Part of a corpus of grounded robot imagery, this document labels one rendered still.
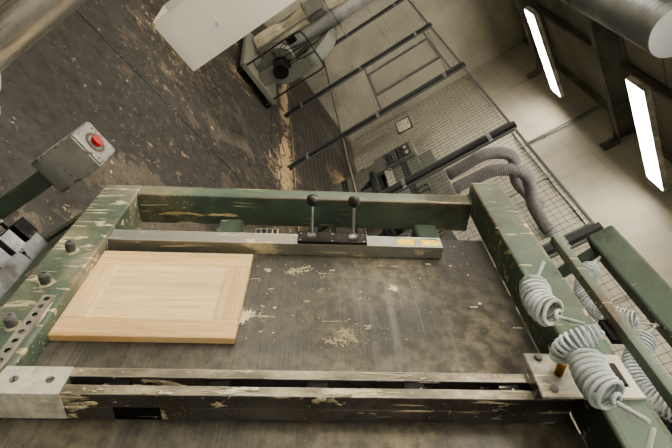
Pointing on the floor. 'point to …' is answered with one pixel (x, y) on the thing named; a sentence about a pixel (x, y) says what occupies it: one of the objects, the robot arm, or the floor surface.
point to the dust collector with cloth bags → (286, 52)
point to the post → (23, 193)
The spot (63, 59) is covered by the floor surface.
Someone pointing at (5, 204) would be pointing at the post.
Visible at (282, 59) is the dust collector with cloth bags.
